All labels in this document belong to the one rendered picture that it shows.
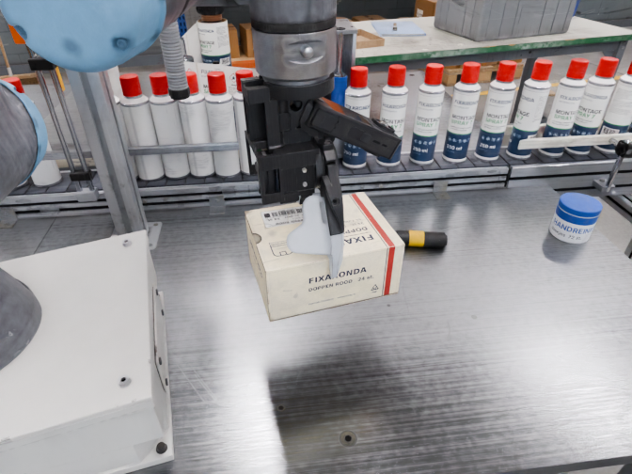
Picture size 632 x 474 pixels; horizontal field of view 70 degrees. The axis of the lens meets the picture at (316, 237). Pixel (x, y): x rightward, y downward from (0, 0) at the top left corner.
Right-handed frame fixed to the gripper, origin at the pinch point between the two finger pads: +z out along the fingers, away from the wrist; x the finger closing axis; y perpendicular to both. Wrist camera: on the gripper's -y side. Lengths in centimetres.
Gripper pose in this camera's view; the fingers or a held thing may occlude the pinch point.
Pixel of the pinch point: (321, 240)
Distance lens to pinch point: 55.0
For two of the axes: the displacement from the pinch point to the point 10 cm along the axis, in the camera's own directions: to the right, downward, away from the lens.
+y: -9.5, 2.0, -2.3
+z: 0.2, 8.1, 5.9
